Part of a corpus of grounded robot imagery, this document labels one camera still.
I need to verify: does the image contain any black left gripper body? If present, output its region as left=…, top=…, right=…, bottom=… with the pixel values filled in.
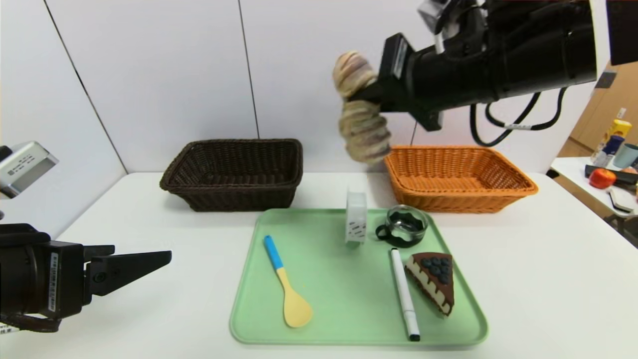
left=0, top=239, right=86, bottom=321

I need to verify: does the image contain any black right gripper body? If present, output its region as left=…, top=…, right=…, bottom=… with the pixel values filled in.
left=377, top=32, right=503, bottom=132

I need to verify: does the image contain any swirled brown bread loaf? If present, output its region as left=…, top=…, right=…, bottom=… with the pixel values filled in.
left=332, top=50, right=392, bottom=164

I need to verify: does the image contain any white tape roll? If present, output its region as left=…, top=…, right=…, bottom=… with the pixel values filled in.
left=345, top=188, right=368, bottom=245

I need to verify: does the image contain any blue and yellow spoon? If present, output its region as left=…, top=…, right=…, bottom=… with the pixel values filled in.
left=263, top=235, right=313, bottom=328

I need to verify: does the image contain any chocolate blueberry cake slice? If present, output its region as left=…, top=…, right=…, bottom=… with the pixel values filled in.
left=404, top=252, right=455, bottom=317

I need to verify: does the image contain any orange wicker basket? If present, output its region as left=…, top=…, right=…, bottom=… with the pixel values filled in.
left=383, top=146, right=538, bottom=214

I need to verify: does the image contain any dark brown wicker basket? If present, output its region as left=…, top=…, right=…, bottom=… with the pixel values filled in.
left=159, top=139, right=304, bottom=212

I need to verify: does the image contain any light green plastic tray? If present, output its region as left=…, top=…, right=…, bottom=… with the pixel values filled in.
left=229, top=208, right=488, bottom=346

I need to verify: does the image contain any white side table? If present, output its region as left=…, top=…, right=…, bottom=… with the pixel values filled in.
left=550, top=157, right=638, bottom=218

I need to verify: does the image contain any white marker pen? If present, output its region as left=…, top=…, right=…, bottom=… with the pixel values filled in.
left=390, top=248, right=420, bottom=342

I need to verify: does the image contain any wooden cabinet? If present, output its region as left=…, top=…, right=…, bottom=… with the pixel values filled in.
left=556, top=62, right=638, bottom=158

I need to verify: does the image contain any dark blue can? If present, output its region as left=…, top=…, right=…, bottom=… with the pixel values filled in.
left=602, top=135, right=624, bottom=156

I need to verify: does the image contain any yellow bottle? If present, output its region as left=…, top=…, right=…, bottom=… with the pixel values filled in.
left=605, top=120, right=632, bottom=150

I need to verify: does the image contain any red apple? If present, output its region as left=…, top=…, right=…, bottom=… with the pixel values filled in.
left=588, top=169, right=617, bottom=189

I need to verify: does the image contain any teal cup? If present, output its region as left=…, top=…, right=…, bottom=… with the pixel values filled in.
left=613, top=143, right=638, bottom=169

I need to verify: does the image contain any black shallow tray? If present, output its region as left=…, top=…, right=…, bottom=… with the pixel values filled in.
left=585, top=165, right=638, bottom=192

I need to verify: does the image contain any white flat dish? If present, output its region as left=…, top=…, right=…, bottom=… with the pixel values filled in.
left=609, top=188, right=636, bottom=212

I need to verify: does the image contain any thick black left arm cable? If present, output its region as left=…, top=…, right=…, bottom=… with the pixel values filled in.
left=0, top=313, right=61, bottom=334

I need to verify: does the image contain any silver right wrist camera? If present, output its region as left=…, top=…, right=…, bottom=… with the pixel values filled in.
left=418, top=0, right=452, bottom=35

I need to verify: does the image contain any plain black right arm cable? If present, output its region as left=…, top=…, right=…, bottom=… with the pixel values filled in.
left=470, top=92, right=541, bottom=148

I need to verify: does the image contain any black cable with white tag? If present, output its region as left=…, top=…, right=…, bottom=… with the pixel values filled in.
left=486, top=87, right=569, bottom=131

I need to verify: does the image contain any glass cup with black handle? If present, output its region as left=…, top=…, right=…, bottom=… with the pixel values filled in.
left=375, top=205, right=428, bottom=248

